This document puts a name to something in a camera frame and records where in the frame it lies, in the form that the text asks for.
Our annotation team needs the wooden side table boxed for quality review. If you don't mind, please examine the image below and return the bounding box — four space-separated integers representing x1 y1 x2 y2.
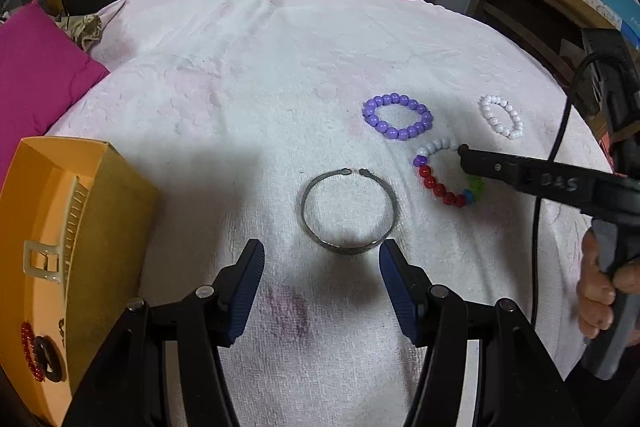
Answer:
450 0 640 108

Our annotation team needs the silver metal bangle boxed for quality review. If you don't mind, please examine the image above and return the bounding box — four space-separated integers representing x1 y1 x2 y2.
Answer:
301 168 398 254

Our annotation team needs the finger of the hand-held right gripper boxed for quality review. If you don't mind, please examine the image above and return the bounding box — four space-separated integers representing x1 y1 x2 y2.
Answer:
459 144 606 214

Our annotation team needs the multicolour bead bracelet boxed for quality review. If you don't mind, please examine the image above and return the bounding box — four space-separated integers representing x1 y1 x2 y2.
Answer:
413 138 486 208

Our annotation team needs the black ring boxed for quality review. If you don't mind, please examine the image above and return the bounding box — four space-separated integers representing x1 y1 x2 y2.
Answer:
32 336 63 383

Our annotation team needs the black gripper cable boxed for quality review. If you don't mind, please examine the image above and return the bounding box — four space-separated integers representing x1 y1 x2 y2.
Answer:
530 49 616 338

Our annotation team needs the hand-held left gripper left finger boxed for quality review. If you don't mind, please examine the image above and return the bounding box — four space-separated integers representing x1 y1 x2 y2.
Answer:
62 239 266 427

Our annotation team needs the beige hair claw clip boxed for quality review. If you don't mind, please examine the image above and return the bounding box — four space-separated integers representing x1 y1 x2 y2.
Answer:
23 174 91 283

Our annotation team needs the orange cardboard box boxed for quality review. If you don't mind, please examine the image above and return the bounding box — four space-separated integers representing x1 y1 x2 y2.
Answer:
0 136 158 427

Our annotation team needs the white bead bracelet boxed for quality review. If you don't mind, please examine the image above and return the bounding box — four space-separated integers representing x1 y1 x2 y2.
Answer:
479 94 525 140

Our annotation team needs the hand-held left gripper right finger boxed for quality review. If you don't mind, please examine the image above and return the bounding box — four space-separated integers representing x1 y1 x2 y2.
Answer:
378 241 583 427

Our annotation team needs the purple bead bracelet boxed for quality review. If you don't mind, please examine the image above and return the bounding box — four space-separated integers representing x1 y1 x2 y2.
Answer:
362 93 433 142

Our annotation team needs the red bead bracelet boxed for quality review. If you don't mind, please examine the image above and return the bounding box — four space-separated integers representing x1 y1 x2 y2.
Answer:
20 321 43 383

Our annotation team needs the person's right hand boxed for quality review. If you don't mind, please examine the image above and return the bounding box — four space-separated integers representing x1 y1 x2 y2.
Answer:
576 232 640 340

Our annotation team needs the blue cardboard box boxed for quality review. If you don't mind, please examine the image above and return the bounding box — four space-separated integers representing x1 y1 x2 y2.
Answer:
582 0 640 42

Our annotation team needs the crumpled brown paper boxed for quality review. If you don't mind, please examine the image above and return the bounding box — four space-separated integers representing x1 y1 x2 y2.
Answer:
55 14 103 52

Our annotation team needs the pink cushion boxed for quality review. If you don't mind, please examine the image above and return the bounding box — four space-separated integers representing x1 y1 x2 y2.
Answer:
0 0 111 180

